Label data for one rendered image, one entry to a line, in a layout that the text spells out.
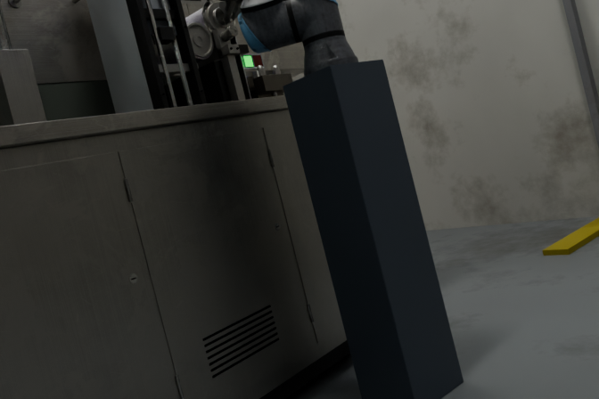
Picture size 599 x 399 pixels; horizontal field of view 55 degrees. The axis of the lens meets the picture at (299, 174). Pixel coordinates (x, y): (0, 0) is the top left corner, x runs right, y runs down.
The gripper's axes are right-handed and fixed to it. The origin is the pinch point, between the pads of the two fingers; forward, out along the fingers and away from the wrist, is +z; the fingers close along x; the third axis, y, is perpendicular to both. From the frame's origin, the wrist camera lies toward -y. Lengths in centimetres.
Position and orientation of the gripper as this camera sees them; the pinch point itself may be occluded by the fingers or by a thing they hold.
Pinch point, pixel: (230, 20)
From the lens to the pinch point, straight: 209.1
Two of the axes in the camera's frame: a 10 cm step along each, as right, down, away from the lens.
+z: -4.0, 7.6, 5.2
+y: -6.5, -6.3, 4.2
